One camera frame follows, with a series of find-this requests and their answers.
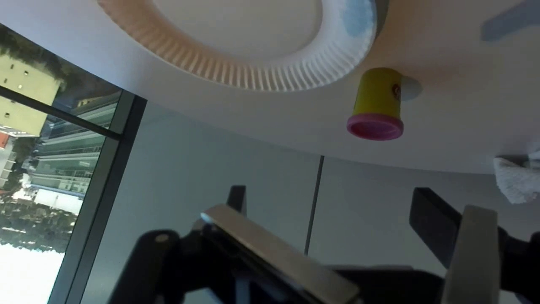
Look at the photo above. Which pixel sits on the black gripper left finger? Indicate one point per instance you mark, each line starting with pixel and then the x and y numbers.
pixel 231 257

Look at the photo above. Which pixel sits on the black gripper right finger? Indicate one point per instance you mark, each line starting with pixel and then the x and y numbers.
pixel 481 257

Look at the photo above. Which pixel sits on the yellow container pink lid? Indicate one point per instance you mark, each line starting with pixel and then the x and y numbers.
pixel 377 107

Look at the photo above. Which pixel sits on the white paper plate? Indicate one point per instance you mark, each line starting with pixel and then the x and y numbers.
pixel 272 46

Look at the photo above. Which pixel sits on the white crumpled cloth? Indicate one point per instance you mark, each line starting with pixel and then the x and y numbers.
pixel 518 179

